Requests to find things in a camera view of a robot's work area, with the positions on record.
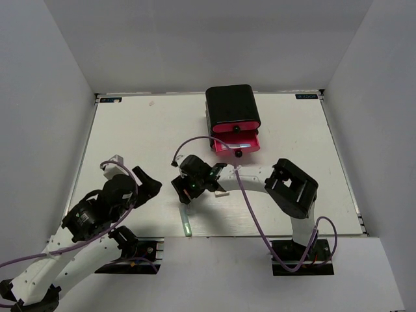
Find black drawer cabinet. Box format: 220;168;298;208
205;84;261;133

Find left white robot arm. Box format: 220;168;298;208
1;161;162;311

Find green highlighter pen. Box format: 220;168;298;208
179;205;192;237

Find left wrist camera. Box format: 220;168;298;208
99;155;126;180

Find light blue glue stick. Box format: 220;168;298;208
222;144;251;150

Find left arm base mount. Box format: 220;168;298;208
95;226;164;275

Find pink drawer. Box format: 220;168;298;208
211;121;261;133
210;130;260;158

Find white staples box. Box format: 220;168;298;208
214;191;229;198

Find blue table label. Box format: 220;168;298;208
295;94;319;99
99;97;122;103

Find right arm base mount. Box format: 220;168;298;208
269;239;335;277

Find right blue table label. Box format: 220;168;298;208
295;94;319;99

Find left blue table label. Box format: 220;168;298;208
99;97;122;103

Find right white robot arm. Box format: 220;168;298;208
172;155;319;259

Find orange cap highlighter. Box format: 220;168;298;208
183;189;191;204

